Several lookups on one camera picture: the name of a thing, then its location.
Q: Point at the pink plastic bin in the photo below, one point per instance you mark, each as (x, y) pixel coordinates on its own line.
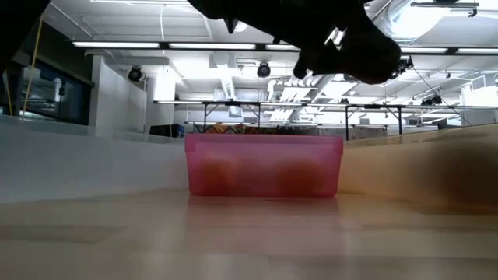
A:
(264, 145)

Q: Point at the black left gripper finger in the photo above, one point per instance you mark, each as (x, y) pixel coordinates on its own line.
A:
(330, 60)
(354, 19)

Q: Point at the black metal frame workstation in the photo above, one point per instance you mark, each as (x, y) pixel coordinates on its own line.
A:
(347, 120)

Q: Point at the black ceiling spotlight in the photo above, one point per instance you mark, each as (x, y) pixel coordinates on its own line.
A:
(406, 64)
(263, 70)
(432, 100)
(135, 74)

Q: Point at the orange plastic bin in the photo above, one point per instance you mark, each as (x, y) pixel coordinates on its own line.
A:
(381, 171)

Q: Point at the overhead LED light bar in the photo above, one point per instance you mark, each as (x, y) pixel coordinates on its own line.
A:
(116, 45)

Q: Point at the white pillar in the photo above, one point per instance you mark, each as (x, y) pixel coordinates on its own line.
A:
(113, 101)

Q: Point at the silver ventilation duct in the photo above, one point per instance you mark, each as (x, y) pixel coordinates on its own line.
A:
(397, 19)

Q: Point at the dark window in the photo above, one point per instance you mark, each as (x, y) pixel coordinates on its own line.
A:
(46, 97)

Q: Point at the clear plastic bin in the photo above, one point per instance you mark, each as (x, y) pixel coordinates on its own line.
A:
(97, 167)

